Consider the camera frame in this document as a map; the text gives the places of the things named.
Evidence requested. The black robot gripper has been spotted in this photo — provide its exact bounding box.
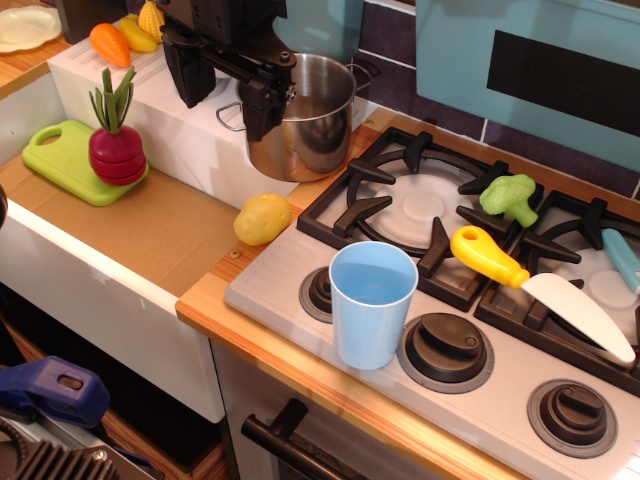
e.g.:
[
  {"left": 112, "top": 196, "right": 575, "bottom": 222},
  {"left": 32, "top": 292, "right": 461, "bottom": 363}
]
[{"left": 157, "top": 0, "right": 296, "bottom": 142}]

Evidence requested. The stainless steel pot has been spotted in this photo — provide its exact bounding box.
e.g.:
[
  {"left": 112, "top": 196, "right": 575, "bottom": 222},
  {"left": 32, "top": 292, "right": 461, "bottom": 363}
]
[{"left": 247, "top": 53, "right": 373, "bottom": 183}]

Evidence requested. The yellow toy potato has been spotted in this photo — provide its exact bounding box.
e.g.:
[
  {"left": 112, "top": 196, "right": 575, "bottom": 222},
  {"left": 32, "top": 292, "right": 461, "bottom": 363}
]
[{"left": 233, "top": 193, "right": 293, "bottom": 246}]

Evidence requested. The yellow toy corn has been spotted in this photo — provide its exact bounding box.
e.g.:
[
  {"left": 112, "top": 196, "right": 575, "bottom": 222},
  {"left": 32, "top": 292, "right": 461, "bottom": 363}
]
[{"left": 138, "top": 1, "right": 165, "bottom": 43}]

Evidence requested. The red toy radish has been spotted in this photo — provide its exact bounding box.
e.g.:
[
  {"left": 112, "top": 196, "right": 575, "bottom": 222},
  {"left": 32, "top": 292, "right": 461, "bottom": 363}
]
[{"left": 89, "top": 67, "right": 147, "bottom": 186}]

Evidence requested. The orange toy carrot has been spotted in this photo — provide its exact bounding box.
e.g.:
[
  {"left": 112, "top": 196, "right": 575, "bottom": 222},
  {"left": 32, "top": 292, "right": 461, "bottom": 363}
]
[{"left": 89, "top": 23, "right": 131, "bottom": 67}]

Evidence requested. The green toy cutting board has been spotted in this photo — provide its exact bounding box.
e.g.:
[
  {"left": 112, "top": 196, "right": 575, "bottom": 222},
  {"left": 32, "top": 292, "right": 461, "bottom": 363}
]
[{"left": 22, "top": 120, "right": 150, "bottom": 206}]

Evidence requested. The black left burner grate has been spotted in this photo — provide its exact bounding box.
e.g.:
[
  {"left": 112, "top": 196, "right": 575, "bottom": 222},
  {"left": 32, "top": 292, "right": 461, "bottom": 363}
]
[{"left": 297, "top": 127, "right": 514, "bottom": 312}]

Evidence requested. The black burner grate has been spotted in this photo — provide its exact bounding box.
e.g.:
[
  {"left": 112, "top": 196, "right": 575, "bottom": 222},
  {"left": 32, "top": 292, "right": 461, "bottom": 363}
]
[
  {"left": 297, "top": 127, "right": 514, "bottom": 312},
  {"left": 475, "top": 191, "right": 639, "bottom": 395}
]

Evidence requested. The cream plastic plate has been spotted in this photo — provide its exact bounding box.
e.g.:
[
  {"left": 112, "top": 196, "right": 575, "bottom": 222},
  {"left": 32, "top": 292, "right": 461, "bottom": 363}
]
[{"left": 1, "top": 6, "right": 62, "bottom": 53}]

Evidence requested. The black left stove knob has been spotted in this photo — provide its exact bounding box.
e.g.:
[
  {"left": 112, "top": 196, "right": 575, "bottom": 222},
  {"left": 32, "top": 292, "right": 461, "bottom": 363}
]
[{"left": 299, "top": 267, "right": 333, "bottom": 324}]

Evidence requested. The black stove knob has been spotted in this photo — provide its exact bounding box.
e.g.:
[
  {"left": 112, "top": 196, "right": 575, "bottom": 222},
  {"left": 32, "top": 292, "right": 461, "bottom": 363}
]
[
  {"left": 396, "top": 313, "right": 495, "bottom": 394},
  {"left": 527, "top": 379, "right": 618, "bottom": 459},
  {"left": 299, "top": 267, "right": 333, "bottom": 324}
]

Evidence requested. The white toy sink basin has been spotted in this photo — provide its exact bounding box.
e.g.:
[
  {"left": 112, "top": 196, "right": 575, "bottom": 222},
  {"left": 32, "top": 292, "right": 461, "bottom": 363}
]
[{"left": 1, "top": 42, "right": 292, "bottom": 422}]

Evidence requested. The light blue plastic cup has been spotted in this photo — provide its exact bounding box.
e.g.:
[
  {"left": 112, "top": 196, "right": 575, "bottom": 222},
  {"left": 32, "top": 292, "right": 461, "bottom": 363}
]
[{"left": 328, "top": 241, "right": 418, "bottom": 370}]

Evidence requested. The green toy broccoli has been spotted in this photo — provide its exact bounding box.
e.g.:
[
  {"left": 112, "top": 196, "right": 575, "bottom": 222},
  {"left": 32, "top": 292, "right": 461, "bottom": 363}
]
[{"left": 479, "top": 174, "right": 538, "bottom": 228}]

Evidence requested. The black middle stove knob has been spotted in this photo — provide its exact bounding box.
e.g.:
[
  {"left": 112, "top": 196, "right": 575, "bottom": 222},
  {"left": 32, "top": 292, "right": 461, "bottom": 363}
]
[{"left": 396, "top": 313, "right": 495, "bottom": 394}]

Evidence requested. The blue clamp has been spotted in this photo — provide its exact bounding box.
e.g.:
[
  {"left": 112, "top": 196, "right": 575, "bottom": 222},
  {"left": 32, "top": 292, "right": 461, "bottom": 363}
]
[{"left": 1, "top": 356, "right": 111, "bottom": 428}]

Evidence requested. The grey toy stove top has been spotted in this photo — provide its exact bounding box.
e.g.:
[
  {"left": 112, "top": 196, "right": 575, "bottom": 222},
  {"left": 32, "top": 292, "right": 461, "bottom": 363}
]
[{"left": 223, "top": 125, "right": 640, "bottom": 480}]

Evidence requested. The black right burner grate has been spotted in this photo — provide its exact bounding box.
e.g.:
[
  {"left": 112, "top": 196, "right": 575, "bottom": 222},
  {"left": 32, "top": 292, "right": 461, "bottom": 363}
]
[{"left": 475, "top": 191, "right": 639, "bottom": 395}]

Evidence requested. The black right stove knob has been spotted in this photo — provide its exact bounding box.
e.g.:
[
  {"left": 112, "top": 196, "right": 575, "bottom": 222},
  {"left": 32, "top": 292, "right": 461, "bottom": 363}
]
[{"left": 527, "top": 379, "right": 618, "bottom": 459}]

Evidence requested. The black oven door handle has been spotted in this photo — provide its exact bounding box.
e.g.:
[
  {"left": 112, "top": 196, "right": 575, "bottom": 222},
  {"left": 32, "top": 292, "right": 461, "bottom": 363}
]
[{"left": 241, "top": 398, "right": 364, "bottom": 479}]

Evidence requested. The yellow handled toy knife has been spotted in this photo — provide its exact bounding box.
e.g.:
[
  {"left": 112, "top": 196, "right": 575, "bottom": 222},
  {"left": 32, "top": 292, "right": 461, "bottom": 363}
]
[{"left": 449, "top": 225, "right": 636, "bottom": 366}]

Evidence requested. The teal utensil handle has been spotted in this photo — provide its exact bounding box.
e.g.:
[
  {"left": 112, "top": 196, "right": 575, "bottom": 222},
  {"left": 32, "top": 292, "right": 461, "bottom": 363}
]
[{"left": 602, "top": 228, "right": 639, "bottom": 295}]

